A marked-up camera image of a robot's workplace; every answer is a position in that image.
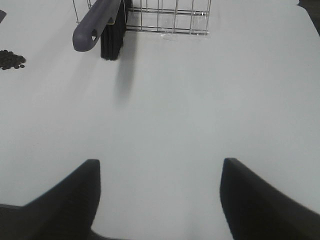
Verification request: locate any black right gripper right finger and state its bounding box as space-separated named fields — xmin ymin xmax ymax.
xmin=219 ymin=158 xmax=320 ymax=240

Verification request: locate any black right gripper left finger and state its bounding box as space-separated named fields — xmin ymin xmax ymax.
xmin=0 ymin=159 xmax=101 ymax=240

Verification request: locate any pile of coffee beans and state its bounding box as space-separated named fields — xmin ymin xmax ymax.
xmin=0 ymin=49 xmax=26 ymax=70

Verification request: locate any chrome wire dish rack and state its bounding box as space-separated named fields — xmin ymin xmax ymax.
xmin=74 ymin=0 xmax=212 ymax=36

